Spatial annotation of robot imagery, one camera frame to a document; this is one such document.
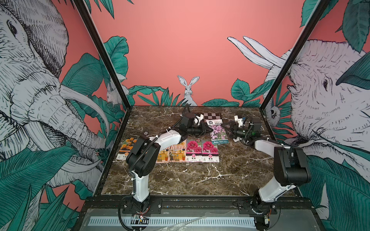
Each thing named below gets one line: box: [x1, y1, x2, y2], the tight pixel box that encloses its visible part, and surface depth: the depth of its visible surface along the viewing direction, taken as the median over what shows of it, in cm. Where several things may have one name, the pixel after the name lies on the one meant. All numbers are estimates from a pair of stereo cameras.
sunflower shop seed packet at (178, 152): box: [169, 139, 187, 163], surface depth 95 cm
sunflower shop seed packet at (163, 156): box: [156, 146, 170, 164], surface depth 95 cm
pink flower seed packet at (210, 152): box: [201, 139, 220, 163], surface depth 95 cm
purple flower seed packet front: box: [206, 119, 230, 145], surface depth 88 cm
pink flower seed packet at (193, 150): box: [185, 139, 203, 163], surface depth 97 cm
